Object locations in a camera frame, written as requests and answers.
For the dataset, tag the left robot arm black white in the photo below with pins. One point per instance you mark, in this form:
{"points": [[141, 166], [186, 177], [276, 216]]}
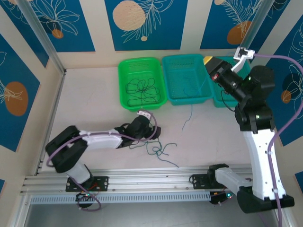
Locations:
{"points": [[64, 151]]}

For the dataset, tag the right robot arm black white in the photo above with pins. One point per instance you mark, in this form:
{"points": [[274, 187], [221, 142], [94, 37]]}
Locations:
{"points": [[260, 165]]}

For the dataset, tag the teal plastic basket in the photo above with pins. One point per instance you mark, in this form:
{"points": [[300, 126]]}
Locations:
{"points": [[175, 78], [217, 101]]}

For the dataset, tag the green plastic basket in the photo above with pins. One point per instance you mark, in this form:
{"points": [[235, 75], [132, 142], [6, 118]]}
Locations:
{"points": [[132, 68]]}

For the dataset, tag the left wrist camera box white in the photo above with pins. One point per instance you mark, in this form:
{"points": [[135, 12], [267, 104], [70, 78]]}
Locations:
{"points": [[144, 113]]}

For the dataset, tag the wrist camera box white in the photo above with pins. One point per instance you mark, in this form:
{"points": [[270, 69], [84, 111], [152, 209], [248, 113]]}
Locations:
{"points": [[144, 113], [243, 55]]}

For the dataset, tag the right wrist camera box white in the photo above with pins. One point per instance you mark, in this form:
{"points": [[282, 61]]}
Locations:
{"points": [[243, 55]]}

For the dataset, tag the blue floral wall panel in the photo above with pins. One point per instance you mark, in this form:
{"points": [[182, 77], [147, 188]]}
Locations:
{"points": [[217, 23], [14, 71], [284, 113], [165, 28], [71, 35]]}

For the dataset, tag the aluminium mounting rail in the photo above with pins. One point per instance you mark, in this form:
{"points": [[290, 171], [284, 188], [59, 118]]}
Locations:
{"points": [[146, 179]]}

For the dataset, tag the aluminium frame post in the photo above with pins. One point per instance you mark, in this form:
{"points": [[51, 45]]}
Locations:
{"points": [[40, 33], [253, 26]]}

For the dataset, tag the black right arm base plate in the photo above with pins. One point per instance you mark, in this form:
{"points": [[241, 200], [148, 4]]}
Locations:
{"points": [[197, 180]]}

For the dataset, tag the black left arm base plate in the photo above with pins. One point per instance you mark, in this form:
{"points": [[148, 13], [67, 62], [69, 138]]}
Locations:
{"points": [[103, 183]]}

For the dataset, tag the aluminium table edge rail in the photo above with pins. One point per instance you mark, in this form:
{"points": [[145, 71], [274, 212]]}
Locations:
{"points": [[55, 104]]}

